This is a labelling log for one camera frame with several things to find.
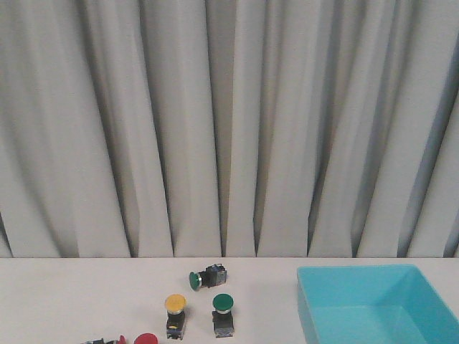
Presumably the lying red push button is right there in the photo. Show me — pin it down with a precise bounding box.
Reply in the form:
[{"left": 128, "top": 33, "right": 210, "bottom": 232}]
[{"left": 82, "top": 335, "right": 127, "bottom": 344}]

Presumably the lying green push button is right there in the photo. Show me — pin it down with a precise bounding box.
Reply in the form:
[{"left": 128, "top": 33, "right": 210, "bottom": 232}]
[{"left": 189, "top": 264, "right": 227, "bottom": 291}]

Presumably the grey pleated curtain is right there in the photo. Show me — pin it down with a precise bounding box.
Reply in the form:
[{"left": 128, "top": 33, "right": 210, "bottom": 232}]
[{"left": 1, "top": 1, "right": 458, "bottom": 258}]

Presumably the yellow push button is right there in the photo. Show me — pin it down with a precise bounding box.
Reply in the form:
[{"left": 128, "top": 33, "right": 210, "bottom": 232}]
[{"left": 164, "top": 294, "right": 186, "bottom": 340}]

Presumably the red push button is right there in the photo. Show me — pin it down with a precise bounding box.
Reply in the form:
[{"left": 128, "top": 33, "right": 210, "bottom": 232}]
[
  {"left": 82, "top": 335, "right": 127, "bottom": 344},
  {"left": 133, "top": 333, "right": 158, "bottom": 344}
]

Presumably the light blue plastic box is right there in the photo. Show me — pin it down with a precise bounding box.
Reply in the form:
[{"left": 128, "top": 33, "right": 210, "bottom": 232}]
[{"left": 297, "top": 264, "right": 458, "bottom": 343}]

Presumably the standing green push button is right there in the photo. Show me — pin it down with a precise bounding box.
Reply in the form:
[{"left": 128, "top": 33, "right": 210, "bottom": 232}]
[{"left": 212, "top": 293, "right": 235, "bottom": 338}]

